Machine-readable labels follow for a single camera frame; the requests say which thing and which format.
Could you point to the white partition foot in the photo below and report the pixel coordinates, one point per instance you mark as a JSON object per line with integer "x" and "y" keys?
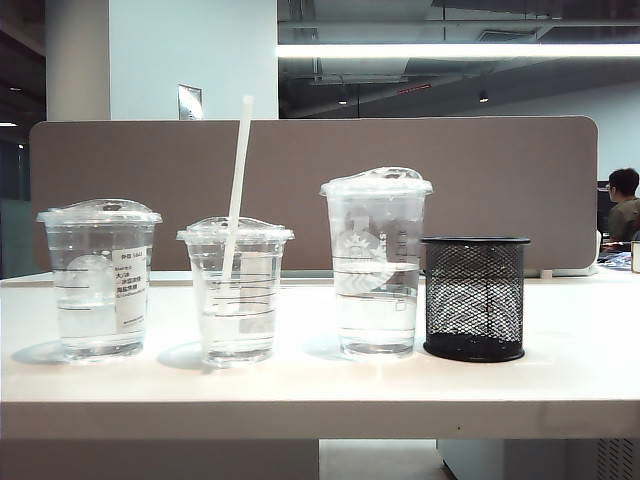
{"x": 565, "y": 271}

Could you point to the long ceiling light strip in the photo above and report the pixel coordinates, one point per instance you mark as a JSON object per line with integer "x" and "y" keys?
{"x": 425, "y": 51}

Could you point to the white drinking straw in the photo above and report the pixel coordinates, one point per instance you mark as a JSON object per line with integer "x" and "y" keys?
{"x": 239, "y": 170}

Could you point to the black mesh pen holder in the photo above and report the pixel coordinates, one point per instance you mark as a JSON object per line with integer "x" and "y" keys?
{"x": 475, "y": 347}

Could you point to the tall clear plastic cup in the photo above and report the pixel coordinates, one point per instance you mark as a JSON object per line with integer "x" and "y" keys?
{"x": 377, "y": 300}

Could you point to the seated background person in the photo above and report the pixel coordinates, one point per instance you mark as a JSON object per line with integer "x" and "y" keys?
{"x": 625, "y": 215}

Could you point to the small clear plastic cup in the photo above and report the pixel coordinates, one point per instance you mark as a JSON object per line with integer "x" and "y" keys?
{"x": 250, "y": 310}

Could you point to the brown desk partition panel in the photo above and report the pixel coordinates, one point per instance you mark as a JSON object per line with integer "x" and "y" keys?
{"x": 350, "y": 150}

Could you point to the medium clear cup white label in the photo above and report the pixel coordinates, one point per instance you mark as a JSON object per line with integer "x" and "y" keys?
{"x": 95, "y": 280}

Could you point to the tan background box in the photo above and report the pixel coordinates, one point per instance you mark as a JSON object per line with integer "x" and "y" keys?
{"x": 636, "y": 257}

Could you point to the silver wall sign plate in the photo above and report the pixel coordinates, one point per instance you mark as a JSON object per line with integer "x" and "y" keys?
{"x": 190, "y": 102}

